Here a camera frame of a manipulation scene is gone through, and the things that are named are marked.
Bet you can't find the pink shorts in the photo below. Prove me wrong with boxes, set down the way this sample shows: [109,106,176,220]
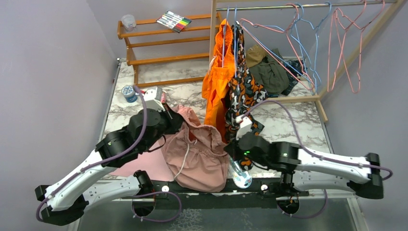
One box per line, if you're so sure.
[158,105,230,193]

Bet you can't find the camouflage orange black shorts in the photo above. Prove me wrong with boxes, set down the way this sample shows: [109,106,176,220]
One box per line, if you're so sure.
[224,21,268,171]

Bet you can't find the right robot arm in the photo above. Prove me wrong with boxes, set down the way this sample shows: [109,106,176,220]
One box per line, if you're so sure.
[224,133,384,199]

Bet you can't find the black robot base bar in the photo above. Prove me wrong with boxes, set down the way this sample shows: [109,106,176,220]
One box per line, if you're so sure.
[127,177,310,211]

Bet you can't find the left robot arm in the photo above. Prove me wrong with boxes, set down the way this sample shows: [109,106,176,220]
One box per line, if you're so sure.
[35,109,185,226]

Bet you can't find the blue hanger holding shorts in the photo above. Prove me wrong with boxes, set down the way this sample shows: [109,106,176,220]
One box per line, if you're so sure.
[221,6,238,78]

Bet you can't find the pink floral bottle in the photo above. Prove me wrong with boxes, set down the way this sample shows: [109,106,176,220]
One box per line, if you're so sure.
[161,92,166,103]

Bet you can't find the clear plastic toy package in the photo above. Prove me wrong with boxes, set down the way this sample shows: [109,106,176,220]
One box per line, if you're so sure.
[229,157,252,189]

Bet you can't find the pink clipboard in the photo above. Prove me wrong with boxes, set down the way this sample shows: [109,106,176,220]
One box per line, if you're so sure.
[103,148,173,181]

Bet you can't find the olive green garment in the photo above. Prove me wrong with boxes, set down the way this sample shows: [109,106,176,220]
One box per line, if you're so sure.
[249,53,289,95]

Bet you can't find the tan folded garment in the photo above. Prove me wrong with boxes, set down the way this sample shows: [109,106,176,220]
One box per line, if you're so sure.
[246,45,267,68]

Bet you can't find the marker pen set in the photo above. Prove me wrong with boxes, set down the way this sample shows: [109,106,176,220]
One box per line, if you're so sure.
[156,11,191,33]

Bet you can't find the clear plastic cup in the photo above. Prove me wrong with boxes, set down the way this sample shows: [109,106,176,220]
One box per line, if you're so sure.
[121,14,137,32]

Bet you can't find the metal hanging rod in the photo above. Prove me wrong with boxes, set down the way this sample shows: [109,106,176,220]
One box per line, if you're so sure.
[216,0,397,12]

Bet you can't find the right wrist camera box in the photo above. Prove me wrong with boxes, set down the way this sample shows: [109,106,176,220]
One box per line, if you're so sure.
[236,115,252,140]

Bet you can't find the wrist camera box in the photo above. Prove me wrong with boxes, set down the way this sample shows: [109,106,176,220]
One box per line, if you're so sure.
[141,86,166,112]
[236,115,252,140]

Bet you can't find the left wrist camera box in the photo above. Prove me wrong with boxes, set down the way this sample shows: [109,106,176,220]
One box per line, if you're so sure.
[141,86,166,112]

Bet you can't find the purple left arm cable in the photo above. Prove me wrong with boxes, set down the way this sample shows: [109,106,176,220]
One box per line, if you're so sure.
[36,85,149,223]

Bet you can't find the wooden clothes rack frame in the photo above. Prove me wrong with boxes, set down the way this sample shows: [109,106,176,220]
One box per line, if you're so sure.
[209,0,407,123]

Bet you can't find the pink wire hanger right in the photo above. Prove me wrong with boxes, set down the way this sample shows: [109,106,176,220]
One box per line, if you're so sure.
[326,0,386,94]

